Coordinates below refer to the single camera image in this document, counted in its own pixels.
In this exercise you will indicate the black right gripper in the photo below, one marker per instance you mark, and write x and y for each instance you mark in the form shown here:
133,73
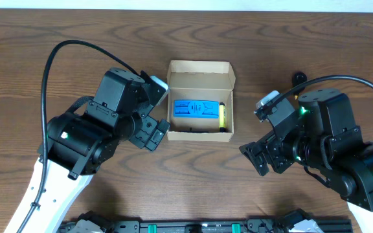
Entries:
271,155

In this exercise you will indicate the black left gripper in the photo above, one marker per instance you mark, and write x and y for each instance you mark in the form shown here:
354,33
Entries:
149,133

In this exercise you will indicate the blue whiteboard eraser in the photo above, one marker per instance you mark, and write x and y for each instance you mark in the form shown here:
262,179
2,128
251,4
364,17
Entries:
196,109

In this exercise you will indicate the brown cardboard box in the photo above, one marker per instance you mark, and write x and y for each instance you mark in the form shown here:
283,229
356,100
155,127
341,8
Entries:
200,80

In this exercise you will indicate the yellow highlighter pen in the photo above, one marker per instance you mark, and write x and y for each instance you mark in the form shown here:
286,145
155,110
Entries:
222,118

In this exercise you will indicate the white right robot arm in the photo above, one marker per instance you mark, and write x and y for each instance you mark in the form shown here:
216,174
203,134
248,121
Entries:
351,176

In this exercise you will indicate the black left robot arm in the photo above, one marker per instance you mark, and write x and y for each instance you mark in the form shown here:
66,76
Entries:
84,137

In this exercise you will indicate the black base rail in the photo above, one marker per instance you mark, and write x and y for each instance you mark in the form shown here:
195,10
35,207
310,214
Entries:
295,221

